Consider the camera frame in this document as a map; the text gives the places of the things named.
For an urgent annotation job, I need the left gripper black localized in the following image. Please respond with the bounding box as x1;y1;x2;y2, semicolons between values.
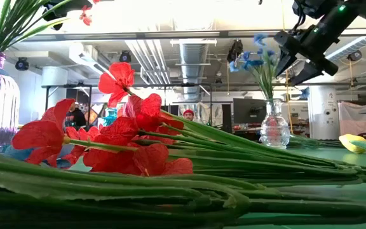
42;0;93;31

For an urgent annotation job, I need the yellow artificial tulip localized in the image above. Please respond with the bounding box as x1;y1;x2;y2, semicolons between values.
338;133;366;155

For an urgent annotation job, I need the clear glass vase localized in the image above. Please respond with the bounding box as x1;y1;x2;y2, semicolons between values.
259;98;291;149

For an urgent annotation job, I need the black monitor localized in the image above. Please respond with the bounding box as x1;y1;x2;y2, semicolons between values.
233;97;267;125

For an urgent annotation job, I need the silver ventilation duct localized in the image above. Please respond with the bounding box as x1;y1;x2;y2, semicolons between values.
179;43;210;100

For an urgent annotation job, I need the blue artificial flower bunch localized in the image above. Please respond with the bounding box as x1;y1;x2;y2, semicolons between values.
0;47;366;229
227;33;279;102

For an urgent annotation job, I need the person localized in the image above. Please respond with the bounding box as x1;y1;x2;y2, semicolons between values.
182;109;196;122
64;102;88;130

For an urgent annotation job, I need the white cloth sheet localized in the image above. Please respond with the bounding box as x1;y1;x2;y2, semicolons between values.
337;101;366;141

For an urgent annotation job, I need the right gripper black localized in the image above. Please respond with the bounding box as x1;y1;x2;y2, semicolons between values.
273;27;339;87

